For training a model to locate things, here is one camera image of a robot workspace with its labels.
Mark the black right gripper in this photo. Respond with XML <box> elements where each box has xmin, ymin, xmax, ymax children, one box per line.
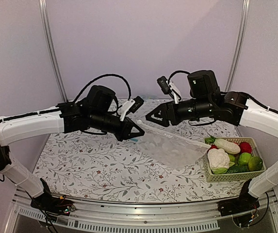
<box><xmin>145</xmin><ymin>97</ymin><xmax>213</xmax><ymax>128</ymax></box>

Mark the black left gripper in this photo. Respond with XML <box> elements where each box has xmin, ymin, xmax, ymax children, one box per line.
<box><xmin>90</xmin><ymin>110</ymin><xmax>146</xmax><ymax>142</ymax></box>

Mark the frosted white zip top bag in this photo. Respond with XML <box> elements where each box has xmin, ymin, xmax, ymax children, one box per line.
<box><xmin>136</xmin><ymin>120</ymin><xmax>209</xmax><ymax>170</ymax></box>

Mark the white toy cauliflower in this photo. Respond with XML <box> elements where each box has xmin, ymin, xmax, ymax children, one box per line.
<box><xmin>207</xmin><ymin>149</ymin><xmax>230</xmax><ymax>174</ymax></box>

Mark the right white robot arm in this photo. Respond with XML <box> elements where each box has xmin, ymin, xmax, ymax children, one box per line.
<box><xmin>146</xmin><ymin>70</ymin><xmax>278</xmax><ymax>212</ymax></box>

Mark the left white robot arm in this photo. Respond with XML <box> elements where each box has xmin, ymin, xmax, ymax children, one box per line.
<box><xmin>0</xmin><ymin>85</ymin><xmax>145</xmax><ymax>211</ymax></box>

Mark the clear bag with blue zipper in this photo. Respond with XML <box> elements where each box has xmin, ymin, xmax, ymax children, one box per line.
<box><xmin>129</xmin><ymin>94</ymin><xmax>159</xmax><ymax>143</ymax></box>

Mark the floral patterned table mat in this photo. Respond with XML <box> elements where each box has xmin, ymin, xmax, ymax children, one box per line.
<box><xmin>33</xmin><ymin>132</ymin><xmax>243</xmax><ymax>203</ymax></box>

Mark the white toy radish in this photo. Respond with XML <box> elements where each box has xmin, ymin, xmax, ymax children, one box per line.
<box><xmin>204</xmin><ymin>136</ymin><xmax>241</xmax><ymax>155</ymax></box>

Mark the beige perforated plastic basket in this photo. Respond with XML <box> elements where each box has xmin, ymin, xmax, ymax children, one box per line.
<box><xmin>203</xmin><ymin>137</ymin><xmax>266</xmax><ymax>183</ymax></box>

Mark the light green toy apple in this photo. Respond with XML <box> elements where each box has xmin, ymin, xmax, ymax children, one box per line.
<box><xmin>228</xmin><ymin>154</ymin><xmax>236</xmax><ymax>163</ymax></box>

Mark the red toy tomato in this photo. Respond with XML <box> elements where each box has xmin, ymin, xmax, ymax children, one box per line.
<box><xmin>239</xmin><ymin>142</ymin><xmax>252</xmax><ymax>154</ymax></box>

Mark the dark green toy cucumber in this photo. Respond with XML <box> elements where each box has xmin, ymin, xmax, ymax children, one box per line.
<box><xmin>226</xmin><ymin>166</ymin><xmax>249</xmax><ymax>174</ymax></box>

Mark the green toy lime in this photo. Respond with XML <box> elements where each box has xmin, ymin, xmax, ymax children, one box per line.
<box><xmin>238</xmin><ymin>152</ymin><xmax>252</xmax><ymax>166</ymax></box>

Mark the green toy avocado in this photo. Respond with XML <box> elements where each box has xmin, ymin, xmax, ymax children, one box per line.
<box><xmin>248</xmin><ymin>156</ymin><xmax>263</xmax><ymax>171</ymax></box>

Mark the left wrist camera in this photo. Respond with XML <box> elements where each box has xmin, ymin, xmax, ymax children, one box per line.
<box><xmin>117</xmin><ymin>96</ymin><xmax>144</xmax><ymax>121</ymax></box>

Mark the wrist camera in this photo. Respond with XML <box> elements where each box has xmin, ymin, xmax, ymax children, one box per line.
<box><xmin>157</xmin><ymin>76</ymin><xmax>182</xmax><ymax>104</ymax></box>
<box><xmin>117</xmin><ymin>96</ymin><xmax>144</xmax><ymax>121</ymax></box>

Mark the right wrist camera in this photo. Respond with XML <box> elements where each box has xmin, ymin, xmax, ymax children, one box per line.
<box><xmin>157</xmin><ymin>76</ymin><xmax>182</xmax><ymax>104</ymax></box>

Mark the aluminium front rail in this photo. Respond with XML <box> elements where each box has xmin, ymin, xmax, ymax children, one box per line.
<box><xmin>4</xmin><ymin>189</ymin><xmax>278</xmax><ymax>233</ymax></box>

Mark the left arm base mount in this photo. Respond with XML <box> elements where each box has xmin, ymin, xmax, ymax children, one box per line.
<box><xmin>31</xmin><ymin>178</ymin><xmax>76</xmax><ymax>216</ymax></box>

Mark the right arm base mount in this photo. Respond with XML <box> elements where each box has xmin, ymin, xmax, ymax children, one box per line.
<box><xmin>217</xmin><ymin>179</ymin><xmax>260</xmax><ymax>216</ymax></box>

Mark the right aluminium corner post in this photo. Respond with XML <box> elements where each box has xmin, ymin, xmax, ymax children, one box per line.
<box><xmin>225</xmin><ymin>0</ymin><xmax>250</xmax><ymax>92</ymax></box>

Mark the aluminium corner post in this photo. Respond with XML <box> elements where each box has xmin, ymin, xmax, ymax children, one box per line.
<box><xmin>225</xmin><ymin>0</ymin><xmax>250</xmax><ymax>92</ymax></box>
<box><xmin>39</xmin><ymin>0</ymin><xmax>68</xmax><ymax>102</ymax></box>

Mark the left aluminium corner post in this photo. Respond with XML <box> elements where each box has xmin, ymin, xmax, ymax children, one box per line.
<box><xmin>39</xmin><ymin>0</ymin><xmax>68</xmax><ymax>102</ymax></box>

